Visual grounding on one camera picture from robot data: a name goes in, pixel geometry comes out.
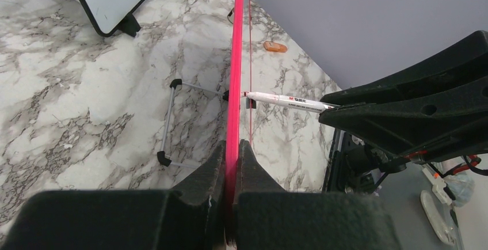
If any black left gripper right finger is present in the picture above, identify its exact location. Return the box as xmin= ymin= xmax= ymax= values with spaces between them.
xmin=233 ymin=140 xmax=401 ymax=249

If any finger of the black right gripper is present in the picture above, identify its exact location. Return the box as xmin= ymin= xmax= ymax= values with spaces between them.
xmin=321 ymin=31 xmax=487 ymax=105
xmin=319 ymin=77 xmax=487 ymax=159

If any black aluminium base frame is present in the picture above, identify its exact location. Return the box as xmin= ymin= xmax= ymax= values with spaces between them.
xmin=322 ymin=129 xmax=384 ymax=194

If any wire whiteboard easel stand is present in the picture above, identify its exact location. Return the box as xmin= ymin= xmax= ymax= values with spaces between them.
xmin=156 ymin=78 xmax=229 ymax=169

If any red capped white marker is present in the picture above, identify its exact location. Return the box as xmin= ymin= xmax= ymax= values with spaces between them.
xmin=241 ymin=92 xmax=338 ymax=113

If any orange rubber piece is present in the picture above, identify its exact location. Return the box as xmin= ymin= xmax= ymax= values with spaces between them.
xmin=263 ymin=41 xmax=288 ymax=53

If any red framed whiteboard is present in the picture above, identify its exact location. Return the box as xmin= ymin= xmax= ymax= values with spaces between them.
xmin=224 ymin=0 xmax=253 ymax=207

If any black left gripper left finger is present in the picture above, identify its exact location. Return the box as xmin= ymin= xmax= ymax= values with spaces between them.
xmin=2 ymin=141 xmax=226 ymax=249

